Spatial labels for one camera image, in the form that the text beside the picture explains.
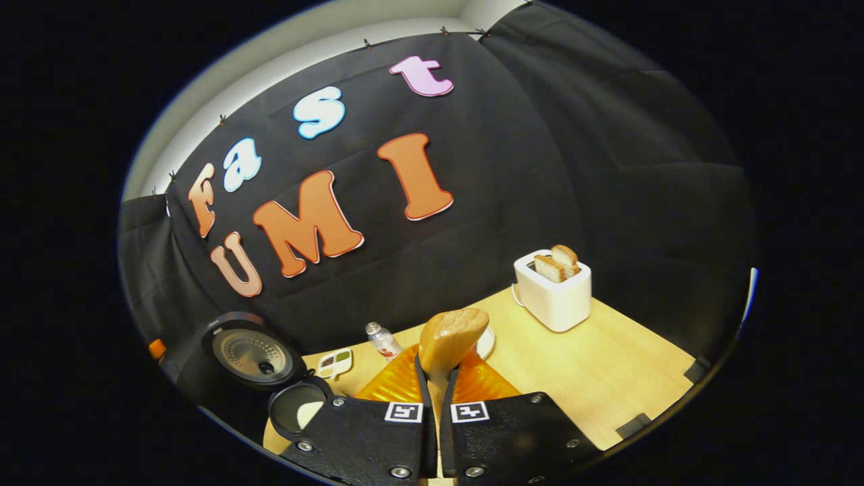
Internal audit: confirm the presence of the small clear drink bottle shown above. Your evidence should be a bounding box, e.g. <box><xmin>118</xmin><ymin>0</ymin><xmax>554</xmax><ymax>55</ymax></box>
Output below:
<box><xmin>365</xmin><ymin>322</ymin><xmax>404</xmax><ymax>362</ymax></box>

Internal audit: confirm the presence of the white toaster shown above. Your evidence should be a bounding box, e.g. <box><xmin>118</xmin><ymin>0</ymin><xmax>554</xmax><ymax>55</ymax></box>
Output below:
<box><xmin>513</xmin><ymin>250</ymin><xmax>593</xmax><ymax>333</ymax></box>

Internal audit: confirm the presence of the black tape patch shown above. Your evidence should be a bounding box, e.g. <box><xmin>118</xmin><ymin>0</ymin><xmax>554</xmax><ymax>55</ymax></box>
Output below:
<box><xmin>616</xmin><ymin>413</ymin><xmax>653</xmax><ymax>441</ymax></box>
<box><xmin>683</xmin><ymin>356</ymin><xmax>713</xmax><ymax>384</ymax></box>

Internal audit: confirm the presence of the dark grey rice cooker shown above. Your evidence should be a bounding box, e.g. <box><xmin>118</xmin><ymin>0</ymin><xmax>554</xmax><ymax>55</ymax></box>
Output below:
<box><xmin>177</xmin><ymin>310</ymin><xmax>335</xmax><ymax>439</ymax></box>

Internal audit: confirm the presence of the white divided condiment dish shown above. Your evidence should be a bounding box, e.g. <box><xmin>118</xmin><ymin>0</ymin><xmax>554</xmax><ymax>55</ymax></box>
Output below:
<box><xmin>316</xmin><ymin>348</ymin><xmax>354</xmax><ymax>380</ymax></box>

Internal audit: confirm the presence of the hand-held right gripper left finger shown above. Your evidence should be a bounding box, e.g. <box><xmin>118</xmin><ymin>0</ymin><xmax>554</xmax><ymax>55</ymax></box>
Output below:
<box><xmin>280</xmin><ymin>344</ymin><xmax>439</xmax><ymax>481</ymax></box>

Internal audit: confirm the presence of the wooden spoon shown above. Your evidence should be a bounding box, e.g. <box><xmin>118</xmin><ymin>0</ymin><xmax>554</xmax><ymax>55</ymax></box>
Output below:
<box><xmin>418</xmin><ymin>307</ymin><xmax>491</xmax><ymax>412</ymax></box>

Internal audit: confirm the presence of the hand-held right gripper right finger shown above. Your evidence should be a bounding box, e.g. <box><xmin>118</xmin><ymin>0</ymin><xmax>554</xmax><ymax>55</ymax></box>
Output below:
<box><xmin>440</xmin><ymin>350</ymin><xmax>601</xmax><ymax>481</ymax></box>

